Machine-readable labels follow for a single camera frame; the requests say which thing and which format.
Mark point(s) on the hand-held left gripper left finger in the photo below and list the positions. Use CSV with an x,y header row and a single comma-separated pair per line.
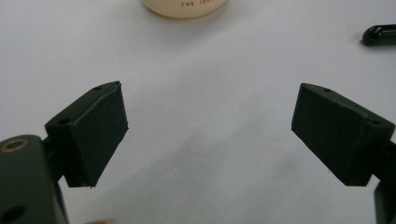
x,y
93,137

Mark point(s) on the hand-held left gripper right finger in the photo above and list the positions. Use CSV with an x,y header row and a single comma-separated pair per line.
x,y
336,133

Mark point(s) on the black brush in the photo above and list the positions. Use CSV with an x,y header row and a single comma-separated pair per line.
x,y
380,34

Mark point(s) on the cream ceramic cup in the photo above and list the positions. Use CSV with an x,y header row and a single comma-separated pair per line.
x,y
184,6

